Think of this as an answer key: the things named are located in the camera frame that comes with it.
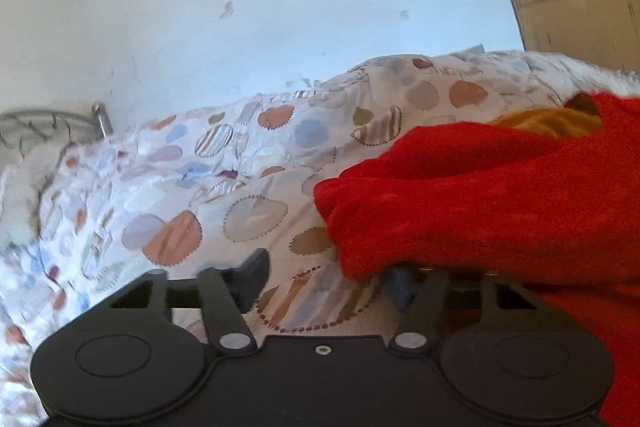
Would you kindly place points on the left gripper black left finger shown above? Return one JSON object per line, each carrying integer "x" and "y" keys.
{"x": 246, "y": 281}

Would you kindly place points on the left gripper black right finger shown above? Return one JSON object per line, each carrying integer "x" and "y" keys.
{"x": 402, "y": 284}

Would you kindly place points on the red knitted garment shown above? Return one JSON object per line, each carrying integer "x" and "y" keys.
{"x": 561, "y": 215}

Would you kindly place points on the patterned circle print bedsheet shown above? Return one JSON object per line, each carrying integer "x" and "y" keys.
{"x": 207, "y": 187}

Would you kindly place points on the mustard yellow garment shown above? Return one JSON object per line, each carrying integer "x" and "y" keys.
{"x": 577, "y": 118}

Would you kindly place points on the metal wire headboard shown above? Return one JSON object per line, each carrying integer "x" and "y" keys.
{"x": 22, "y": 130}

